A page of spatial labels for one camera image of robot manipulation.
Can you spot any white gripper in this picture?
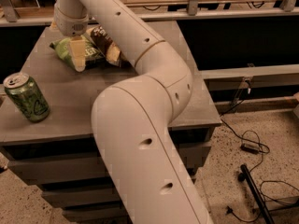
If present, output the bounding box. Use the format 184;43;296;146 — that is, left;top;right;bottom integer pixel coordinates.
54;5;89;72

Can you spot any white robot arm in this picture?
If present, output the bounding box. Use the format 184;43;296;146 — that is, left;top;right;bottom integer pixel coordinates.
54;0;213;224

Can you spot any green jalapeno chip bag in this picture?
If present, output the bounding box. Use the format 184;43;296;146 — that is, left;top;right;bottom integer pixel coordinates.
50;35;105;71

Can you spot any brown and cream chip bag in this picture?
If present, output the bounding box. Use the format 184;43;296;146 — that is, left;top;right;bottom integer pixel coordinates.
86;25;129;68

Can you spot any green soda can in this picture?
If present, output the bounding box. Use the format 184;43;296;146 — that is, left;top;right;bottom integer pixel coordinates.
3;72;50;122

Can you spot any grey drawer cabinet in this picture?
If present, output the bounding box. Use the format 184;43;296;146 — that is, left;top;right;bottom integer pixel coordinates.
0;30;221;224

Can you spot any top grey drawer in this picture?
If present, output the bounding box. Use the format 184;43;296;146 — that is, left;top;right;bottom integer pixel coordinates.
8;142;211;185

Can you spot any grey drawer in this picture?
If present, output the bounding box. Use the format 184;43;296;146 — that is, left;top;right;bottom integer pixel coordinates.
40;175;197;209
63;201;127;222
8;142;211;185

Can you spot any middle grey drawer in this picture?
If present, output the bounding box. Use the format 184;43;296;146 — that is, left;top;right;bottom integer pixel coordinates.
40;175;197;209

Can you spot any bottom grey drawer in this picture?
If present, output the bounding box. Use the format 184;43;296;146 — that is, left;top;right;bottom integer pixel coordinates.
63;201;127;222

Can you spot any black stand leg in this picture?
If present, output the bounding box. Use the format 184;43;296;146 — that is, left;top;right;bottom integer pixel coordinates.
240;164;275;224

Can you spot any black power adapter with cable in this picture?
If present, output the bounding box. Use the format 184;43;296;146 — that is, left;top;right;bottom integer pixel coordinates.
221;77;270;154

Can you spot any metal railing frame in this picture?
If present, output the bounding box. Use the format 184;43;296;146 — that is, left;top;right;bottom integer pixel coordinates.
0;0;298;27

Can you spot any black cable on floor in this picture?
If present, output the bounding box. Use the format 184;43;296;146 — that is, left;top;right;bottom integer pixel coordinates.
225;152;299;224

